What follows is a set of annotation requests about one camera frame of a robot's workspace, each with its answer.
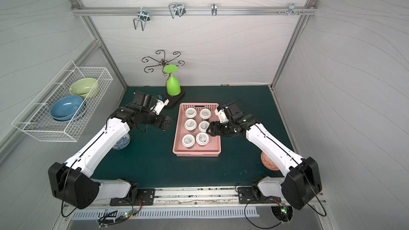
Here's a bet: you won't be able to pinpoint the pink plastic basket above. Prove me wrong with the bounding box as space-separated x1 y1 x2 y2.
173 103 221 157

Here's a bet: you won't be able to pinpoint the double metal hook middle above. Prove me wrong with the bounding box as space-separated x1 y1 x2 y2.
168 3 186 19

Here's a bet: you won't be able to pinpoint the double metal hook left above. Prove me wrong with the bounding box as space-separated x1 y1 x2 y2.
133 9 150 31

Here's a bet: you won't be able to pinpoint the blue white patterned bowl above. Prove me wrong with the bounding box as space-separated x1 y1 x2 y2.
112 133 131 150

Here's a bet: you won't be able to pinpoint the aluminium rail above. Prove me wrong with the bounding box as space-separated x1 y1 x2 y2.
63 183 327 210
72 6 318 17

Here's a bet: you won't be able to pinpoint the light green bowl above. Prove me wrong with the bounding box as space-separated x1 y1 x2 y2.
69 78 100 100

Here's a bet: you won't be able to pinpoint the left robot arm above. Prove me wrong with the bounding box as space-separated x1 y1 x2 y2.
48 92 172 209

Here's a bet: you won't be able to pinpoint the white slotted cable duct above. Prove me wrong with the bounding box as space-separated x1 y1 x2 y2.
71 206 259 220

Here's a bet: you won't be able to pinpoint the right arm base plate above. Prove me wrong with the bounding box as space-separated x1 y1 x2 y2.
234 185 282 204

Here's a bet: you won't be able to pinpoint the single metal hook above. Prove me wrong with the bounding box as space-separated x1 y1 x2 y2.
211 3 217 16

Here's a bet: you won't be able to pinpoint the yogurt cup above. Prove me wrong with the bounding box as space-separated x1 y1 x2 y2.
182 134 196 149
196 132 210 147
185 108 197 119
200 108 212 121

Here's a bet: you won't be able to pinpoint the aluminium top rail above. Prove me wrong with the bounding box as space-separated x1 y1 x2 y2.
72 6 318 17

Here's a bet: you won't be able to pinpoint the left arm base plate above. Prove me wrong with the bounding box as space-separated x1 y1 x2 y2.
109 187 155 207

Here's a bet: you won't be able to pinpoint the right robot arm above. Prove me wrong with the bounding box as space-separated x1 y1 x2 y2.
206 102 322 210

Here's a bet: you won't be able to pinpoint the orange patterned bowl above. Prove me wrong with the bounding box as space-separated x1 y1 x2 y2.
261 152 280 171

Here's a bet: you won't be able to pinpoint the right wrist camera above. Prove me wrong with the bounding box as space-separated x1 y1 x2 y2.
215 108 229 124

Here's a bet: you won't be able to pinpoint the double metal hook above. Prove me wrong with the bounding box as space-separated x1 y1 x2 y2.
133 9 150 31
168 3 186 19

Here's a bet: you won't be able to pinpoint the wires at left base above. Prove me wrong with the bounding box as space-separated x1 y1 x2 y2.
97 194 143 227

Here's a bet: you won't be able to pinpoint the metal hook right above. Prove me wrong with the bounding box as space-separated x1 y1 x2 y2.
277 3 305 16

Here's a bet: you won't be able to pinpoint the green upturned goblet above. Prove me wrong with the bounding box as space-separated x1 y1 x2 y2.
164 65 181 96

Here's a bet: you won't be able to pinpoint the yogurt cup mid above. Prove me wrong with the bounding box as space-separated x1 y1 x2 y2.
198 121 210 133
184 119 197 133

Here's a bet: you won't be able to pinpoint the aluminium front rail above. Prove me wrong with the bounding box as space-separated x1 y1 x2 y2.
63 183 327 210

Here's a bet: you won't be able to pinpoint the black cable right base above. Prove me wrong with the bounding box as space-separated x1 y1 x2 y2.
234 181 285 229

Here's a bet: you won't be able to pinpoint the white wire wall basket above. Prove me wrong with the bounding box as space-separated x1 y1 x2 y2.
12 61 113 142

